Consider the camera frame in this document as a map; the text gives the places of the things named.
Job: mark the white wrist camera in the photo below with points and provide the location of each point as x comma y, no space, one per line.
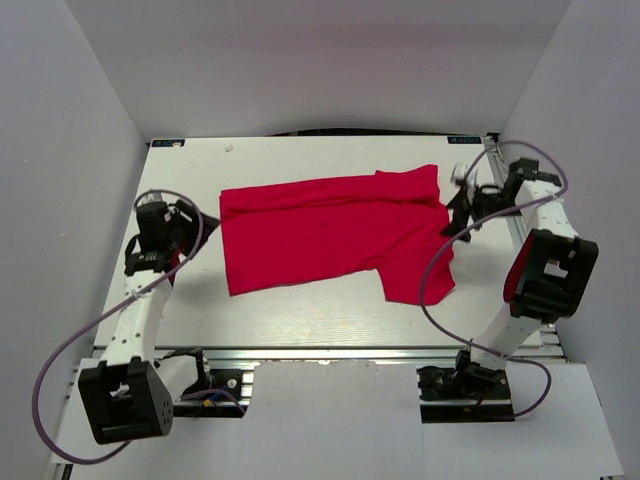
465,177
148,198

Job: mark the blue corner sticker right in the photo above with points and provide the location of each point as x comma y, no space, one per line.
464,140

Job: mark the blue corner sticker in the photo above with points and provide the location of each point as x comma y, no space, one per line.
168,143
464,140

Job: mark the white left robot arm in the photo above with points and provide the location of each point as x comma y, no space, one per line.
130,394

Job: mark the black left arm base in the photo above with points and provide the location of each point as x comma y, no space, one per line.
215,387

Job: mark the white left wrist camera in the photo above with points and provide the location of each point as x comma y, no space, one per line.
148,198

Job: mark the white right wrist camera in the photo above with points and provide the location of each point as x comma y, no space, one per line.
465,177

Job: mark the blue corner sticker left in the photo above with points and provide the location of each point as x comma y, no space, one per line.
168,143

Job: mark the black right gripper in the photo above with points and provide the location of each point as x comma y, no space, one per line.
461,213

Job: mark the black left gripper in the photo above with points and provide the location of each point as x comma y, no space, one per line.
193,226

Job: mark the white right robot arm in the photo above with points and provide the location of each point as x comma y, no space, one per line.
547,279

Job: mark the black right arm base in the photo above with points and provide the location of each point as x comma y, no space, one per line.
449,397

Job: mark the red t shirt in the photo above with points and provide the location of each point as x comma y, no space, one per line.
300,232

